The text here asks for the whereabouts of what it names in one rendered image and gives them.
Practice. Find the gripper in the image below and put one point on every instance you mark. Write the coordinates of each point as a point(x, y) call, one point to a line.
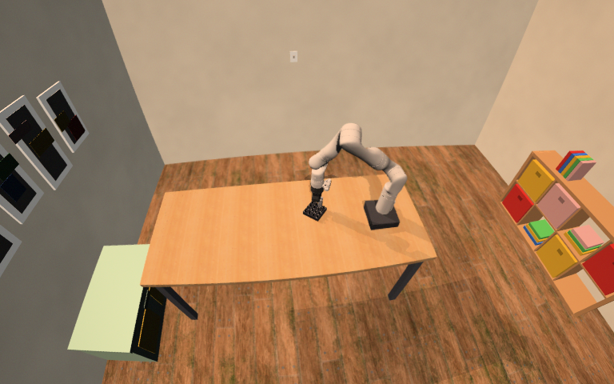
point(317, 189)

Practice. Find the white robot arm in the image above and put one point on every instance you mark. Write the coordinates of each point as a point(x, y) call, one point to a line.
point(350, 140)

